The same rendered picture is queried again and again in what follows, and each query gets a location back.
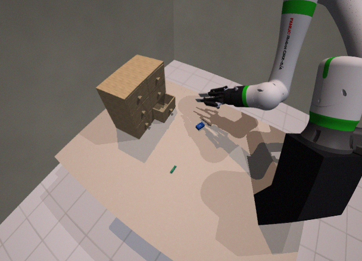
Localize brown wooden drawer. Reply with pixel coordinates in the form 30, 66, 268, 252
147, 64, 164, 93
150, 80, 165, 107
136, 110, 154, 137
152, 93, 176, 123
132, 96, 151, 127
126, 80, 149, 114

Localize small brown wooden chest of drawers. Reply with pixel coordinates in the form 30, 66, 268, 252
96, 55, 164, 139

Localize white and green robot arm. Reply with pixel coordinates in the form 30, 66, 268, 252
231, 0, 362, 155

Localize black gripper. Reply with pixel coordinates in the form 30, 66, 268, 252
195, 86, 233, 109

